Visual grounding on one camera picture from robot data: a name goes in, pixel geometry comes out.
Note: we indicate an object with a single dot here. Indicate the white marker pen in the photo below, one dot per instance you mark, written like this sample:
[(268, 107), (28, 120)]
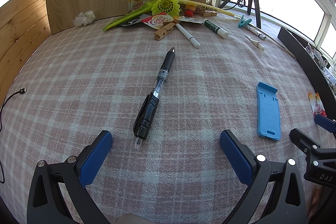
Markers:
[(187, 35)]

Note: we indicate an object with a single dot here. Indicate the small white capped tube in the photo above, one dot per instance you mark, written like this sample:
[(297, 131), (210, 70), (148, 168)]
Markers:
[(256, 43)]

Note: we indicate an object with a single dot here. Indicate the green plastic stick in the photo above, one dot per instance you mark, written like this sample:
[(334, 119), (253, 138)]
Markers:
[(123, 19)]

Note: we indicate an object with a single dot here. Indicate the blue plastic phone stand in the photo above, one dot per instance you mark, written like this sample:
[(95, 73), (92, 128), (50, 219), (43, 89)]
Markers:
[(268, 111)]

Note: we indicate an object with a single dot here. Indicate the teal plastic clip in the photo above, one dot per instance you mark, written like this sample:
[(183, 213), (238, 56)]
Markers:
[(244, 22)]

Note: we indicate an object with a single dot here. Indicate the black sachet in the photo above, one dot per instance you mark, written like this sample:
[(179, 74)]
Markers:
[(131, 21)]

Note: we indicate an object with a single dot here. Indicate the white dotted pen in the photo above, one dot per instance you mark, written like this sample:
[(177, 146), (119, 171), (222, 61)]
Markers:
[(255, 32)]

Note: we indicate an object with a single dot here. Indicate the pair of wooden clothespins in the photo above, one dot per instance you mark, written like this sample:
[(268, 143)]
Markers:
[(208, 13)]

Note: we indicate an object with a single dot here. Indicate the thin clear stick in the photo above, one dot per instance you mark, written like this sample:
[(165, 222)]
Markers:
[(281, 47)]

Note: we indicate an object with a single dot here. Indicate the red and white creamer sachet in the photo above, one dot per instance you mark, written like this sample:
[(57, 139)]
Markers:
[(157, 21)]

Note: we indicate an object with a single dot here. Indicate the small red ball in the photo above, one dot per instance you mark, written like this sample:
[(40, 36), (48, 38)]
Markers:
[(188, 13)]

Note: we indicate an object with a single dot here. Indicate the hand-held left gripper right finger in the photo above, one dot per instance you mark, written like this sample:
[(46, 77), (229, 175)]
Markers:
[(236, 158)]

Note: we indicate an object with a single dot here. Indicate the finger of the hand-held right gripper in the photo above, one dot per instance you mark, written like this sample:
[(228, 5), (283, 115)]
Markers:
[(302, 138), (325, 123)]

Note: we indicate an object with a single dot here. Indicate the white and orange sachet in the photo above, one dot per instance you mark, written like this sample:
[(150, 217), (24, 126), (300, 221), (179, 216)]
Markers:
[(190, 19)]

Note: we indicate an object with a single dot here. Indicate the crumpled white tissue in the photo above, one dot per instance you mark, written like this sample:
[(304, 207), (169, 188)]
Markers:
[(84, 18)]

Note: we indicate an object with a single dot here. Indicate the wooden wall panel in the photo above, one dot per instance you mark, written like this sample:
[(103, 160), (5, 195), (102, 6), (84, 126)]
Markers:
[(21, 29)]

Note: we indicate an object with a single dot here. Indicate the pink checkered cloth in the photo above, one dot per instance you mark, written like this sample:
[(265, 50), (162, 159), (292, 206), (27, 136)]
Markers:
[(78, 82)]

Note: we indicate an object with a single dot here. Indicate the long yellow plastic stick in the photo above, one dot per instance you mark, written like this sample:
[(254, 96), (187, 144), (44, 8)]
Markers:
[(210, 7)]

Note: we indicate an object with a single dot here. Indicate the wooden clothespin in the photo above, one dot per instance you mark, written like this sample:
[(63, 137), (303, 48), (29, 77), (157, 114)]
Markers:
[(164, 31)]

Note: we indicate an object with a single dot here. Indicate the green and white marker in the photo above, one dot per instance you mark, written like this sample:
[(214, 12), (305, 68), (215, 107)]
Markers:
[(215, 27)]

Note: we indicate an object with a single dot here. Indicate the black container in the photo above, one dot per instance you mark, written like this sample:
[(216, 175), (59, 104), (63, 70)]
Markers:
[(302, 53)]

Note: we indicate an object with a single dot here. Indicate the yellow-green plastic shuttlecock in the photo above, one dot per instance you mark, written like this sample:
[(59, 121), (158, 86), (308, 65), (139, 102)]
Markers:
[(166, 5)]

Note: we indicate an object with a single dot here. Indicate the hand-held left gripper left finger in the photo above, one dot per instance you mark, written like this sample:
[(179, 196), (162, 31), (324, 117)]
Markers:
[(95, 158)]

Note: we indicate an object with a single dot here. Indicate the orange striped creamer sachet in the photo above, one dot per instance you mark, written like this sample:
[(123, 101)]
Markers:
[(317, 104)]

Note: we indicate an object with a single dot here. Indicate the black retractable pen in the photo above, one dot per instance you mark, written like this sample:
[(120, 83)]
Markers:
[(151, 106)]

